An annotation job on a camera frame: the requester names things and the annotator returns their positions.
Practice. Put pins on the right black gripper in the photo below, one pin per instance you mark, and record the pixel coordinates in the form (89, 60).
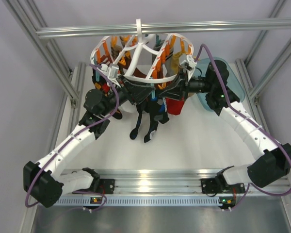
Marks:
(179, 89)

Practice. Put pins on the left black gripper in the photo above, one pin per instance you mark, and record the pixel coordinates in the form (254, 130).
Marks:
(139, 91)

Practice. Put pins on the teal clothes peg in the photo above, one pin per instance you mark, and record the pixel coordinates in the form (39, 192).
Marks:
(153, 93)

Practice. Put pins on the black blue sock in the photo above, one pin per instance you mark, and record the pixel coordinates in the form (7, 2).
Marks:
(142, 107)
(157, 108)

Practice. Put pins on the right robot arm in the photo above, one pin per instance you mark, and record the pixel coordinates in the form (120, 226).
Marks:
(272, 160)

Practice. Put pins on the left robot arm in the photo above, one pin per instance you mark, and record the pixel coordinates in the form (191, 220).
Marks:
(44, 181)

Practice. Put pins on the white round clip hanger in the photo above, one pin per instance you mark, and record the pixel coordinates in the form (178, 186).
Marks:
(150, 53)

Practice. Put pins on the red santa sock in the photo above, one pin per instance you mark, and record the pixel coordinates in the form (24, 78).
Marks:
(174, 107)

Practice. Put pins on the brown sock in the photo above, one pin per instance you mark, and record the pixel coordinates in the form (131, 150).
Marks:
(139, 76)

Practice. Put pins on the mustard yellow sock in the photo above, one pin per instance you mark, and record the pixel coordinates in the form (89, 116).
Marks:
(175, 62)

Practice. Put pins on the argyle red yellow sock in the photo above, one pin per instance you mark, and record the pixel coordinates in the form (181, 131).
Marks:
(101, 85)

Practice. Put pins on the teal plastic basin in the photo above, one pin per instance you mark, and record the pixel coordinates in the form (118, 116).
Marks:
(204, 70)

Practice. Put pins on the aluminium top crossbar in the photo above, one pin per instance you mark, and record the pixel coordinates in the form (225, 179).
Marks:
(183, 27)

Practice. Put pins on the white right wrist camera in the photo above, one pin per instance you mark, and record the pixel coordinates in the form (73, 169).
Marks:
(189, 65)

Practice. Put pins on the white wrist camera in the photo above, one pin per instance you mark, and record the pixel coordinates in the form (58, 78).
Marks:
(111, 72)
(189, 65)

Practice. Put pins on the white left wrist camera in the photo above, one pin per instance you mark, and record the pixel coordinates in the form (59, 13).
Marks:
(111, 72)

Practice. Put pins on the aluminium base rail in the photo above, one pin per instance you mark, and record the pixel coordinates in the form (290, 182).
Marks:
(176, 187)

